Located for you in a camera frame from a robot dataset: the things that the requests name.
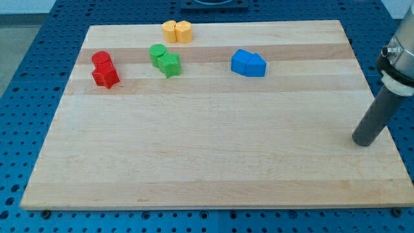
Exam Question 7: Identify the wooden board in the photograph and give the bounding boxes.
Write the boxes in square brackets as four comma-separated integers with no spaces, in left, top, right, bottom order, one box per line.
[21,20,413,210]

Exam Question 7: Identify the red cylinder block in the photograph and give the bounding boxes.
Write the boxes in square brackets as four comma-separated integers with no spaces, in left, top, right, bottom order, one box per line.
[91,51,112,68]

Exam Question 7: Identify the red star block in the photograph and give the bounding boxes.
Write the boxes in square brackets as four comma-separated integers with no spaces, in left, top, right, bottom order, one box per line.
[92,62,120,89]

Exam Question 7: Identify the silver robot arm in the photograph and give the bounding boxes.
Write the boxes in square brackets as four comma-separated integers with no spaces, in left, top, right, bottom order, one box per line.
[377,3,413,96]

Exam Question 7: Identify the green cylinder block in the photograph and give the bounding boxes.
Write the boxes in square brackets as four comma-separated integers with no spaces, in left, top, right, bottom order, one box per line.
[149,44,167,68]

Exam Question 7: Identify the yellow heart block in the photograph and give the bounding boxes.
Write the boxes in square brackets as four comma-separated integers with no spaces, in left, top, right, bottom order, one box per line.
[161,20,177,43]

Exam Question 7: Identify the blue triangle block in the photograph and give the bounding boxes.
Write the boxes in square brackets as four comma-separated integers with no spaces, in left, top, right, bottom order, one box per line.
[245,53,267,77]

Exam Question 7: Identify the yellow pentagon block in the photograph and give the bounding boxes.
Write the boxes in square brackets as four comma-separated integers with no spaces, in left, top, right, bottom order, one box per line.
[175,21,192,43]

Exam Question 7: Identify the green star block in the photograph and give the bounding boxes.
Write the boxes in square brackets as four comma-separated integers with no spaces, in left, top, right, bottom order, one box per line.
[157,52,181,78]

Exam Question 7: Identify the blue cube block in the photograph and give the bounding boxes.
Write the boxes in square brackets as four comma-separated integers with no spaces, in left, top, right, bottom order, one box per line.
[230,49,253,76]

